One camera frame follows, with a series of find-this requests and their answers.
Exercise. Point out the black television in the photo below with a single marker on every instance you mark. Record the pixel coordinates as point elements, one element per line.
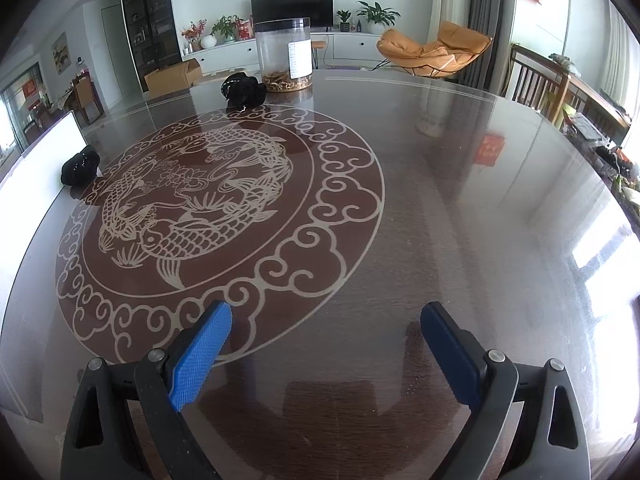
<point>320,13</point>

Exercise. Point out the cardboard box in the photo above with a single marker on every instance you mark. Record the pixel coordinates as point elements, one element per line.
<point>181,76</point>

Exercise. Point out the wooden dining chair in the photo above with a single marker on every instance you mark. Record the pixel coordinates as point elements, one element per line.
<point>536,82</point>

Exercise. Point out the black scrunchie with chain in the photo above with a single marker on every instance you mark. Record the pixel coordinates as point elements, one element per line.
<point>243,92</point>

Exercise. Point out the black velvet scrunchie left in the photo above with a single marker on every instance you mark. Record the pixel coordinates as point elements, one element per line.
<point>82,168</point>

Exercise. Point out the red flowers in white vase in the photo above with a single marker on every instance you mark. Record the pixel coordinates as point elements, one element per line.
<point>197,36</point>

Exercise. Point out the clear plastic jar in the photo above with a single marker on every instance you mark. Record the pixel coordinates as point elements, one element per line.
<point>285,45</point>

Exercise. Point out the dark display cabinet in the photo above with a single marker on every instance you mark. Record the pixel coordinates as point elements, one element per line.
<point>151,33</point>

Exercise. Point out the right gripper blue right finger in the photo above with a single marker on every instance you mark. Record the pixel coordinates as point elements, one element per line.
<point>457,352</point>

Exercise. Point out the orange lounge chair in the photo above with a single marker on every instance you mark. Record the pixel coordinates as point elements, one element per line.
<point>454,48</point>

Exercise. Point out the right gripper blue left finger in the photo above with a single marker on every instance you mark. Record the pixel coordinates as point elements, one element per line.
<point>193,353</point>

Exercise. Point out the green potted plant right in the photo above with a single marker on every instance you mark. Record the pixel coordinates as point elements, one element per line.
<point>379,18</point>

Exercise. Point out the brown fuzzy scrunchie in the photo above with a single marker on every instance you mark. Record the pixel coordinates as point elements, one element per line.
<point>282,82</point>

